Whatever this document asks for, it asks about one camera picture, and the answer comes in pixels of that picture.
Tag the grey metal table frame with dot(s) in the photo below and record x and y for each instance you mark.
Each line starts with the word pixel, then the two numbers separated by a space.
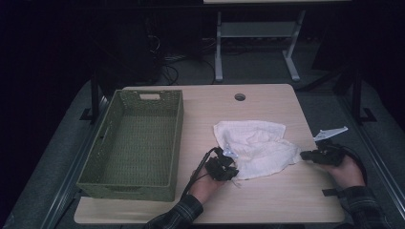
pixel 258 30

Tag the grey tape piece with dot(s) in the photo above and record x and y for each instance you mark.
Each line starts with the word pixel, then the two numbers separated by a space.
pixel 329 192

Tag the green woven basket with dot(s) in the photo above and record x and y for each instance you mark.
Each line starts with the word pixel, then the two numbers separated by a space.
pixel 133 143

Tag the person's right hand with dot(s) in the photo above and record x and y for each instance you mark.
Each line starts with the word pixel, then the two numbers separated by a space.
pixel 347 173

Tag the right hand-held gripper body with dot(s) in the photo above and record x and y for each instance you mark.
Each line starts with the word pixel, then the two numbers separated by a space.
pixel 331 154

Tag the aluminium rail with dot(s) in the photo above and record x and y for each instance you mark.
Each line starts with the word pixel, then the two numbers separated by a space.
pixel 382 165
pixel 74 165

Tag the person's left hand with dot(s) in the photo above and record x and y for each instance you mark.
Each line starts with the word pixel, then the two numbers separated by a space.
pixel 203 189

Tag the black stand post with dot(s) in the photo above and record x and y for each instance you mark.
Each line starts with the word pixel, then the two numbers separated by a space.
pixel 356 98
pixel 94 98

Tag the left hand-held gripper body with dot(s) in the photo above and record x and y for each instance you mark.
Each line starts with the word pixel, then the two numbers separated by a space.
pixel 216 167

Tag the white towel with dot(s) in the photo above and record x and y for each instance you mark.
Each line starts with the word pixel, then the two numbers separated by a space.
pixel 258 143

